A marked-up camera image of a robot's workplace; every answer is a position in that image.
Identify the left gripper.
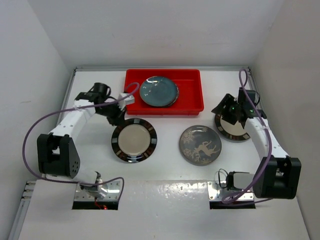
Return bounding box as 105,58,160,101
96,99,127,126

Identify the striped rim plate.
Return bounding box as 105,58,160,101
111,118,158,164
214,114,250,142

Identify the large teal plate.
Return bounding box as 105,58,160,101
139,76,176,107

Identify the small teal plate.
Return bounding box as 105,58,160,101
163,85,180,108

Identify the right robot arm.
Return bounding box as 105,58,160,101
211,88,302,200

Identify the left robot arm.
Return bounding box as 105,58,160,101
37,82,134,182

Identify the red plastic bin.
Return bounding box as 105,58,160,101
124,68,204,116

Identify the grey reindeer plate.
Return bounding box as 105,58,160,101
179,125,222,166

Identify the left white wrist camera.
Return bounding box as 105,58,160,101
117,93,135,110

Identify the aluminium table frame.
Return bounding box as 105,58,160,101
9,66,285,240

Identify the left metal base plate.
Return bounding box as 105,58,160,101
74,180,122,202

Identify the metal base plate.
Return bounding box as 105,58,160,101
74,180,122,202
207,180,254,203

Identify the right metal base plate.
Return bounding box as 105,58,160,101
207,180,254,203

